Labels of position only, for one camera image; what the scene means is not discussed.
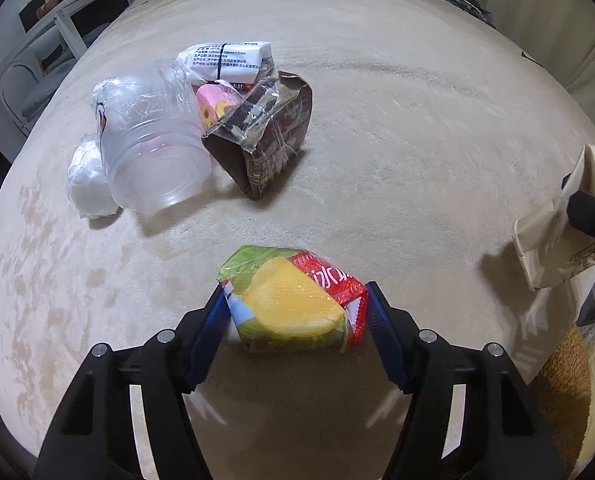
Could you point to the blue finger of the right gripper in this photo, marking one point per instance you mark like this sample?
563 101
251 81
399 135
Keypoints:
581 212

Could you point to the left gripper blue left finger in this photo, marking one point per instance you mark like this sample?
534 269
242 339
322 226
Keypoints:
91 434

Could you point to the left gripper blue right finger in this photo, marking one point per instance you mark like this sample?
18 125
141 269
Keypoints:
470 416

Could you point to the beige paper bag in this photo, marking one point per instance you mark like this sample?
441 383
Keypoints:
550 250

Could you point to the green yellow red snack bag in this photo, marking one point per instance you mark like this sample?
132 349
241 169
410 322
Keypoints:
285 299

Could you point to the clear plastic cup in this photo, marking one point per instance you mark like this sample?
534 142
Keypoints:
150 132

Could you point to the white packet with rubber band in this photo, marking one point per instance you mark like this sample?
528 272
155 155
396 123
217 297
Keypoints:
235 62

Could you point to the white crumpled tissue ball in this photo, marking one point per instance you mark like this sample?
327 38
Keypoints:
86 182

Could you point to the dark brown snack wrapper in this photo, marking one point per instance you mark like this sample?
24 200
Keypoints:
259 136

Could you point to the pink cartoon snack packet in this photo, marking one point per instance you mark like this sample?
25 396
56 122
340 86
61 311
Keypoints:
216 98

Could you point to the white chair grey cushion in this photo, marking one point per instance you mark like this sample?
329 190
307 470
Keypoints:
29 81

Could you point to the white side table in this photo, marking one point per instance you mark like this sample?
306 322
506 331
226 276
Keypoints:
59 17

